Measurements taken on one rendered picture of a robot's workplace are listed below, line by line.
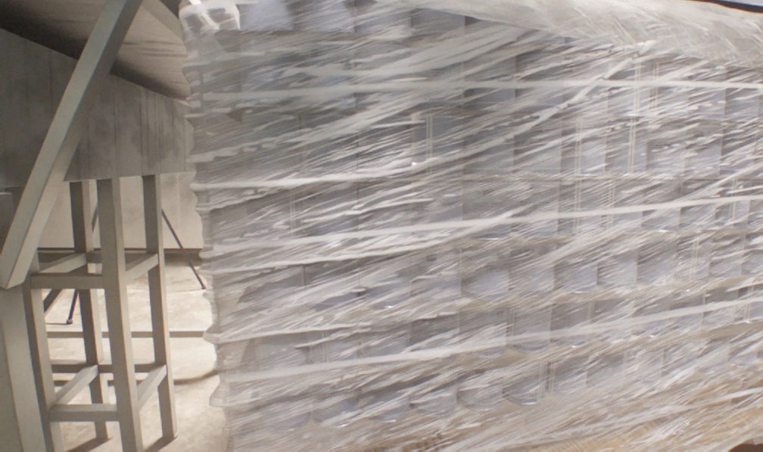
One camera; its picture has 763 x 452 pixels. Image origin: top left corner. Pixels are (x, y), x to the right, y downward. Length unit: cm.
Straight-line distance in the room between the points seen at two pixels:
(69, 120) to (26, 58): 26
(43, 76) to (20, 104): 7
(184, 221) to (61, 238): 97
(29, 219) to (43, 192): 4
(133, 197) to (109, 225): 247
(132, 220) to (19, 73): 278
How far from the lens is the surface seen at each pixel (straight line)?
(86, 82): 54
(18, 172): 75
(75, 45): 97
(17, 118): 76
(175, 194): 334
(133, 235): 351
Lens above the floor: 85
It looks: 7 degrees down
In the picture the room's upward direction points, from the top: 2 degrees clockwise
